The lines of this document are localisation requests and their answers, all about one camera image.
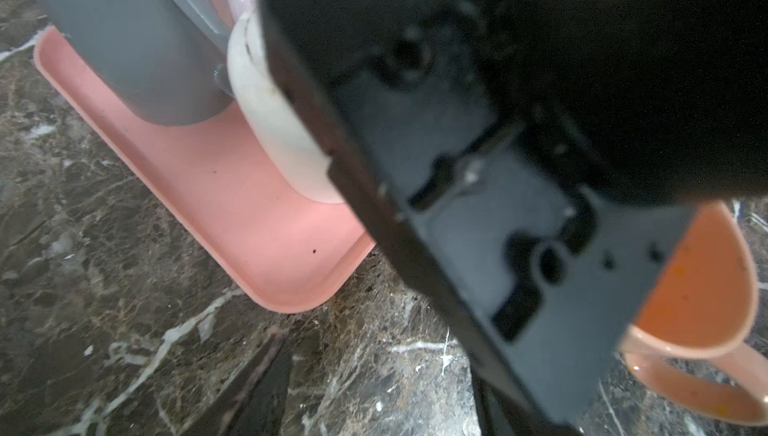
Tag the white ceramic mug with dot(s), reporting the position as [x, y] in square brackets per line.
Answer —
[279, 130]

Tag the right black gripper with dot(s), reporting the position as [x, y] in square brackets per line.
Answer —
[530, 165]

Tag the small grey mug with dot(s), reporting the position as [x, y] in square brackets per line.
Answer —
[164, 59]

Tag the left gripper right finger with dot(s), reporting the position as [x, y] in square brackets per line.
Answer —
[498, 416]

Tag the peach cream speckled mug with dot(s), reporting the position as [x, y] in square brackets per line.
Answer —
[688, 343]

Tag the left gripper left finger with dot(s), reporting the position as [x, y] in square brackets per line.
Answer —
[254, 401]

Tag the pink plastic tray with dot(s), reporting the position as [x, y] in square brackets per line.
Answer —
[288, 253]

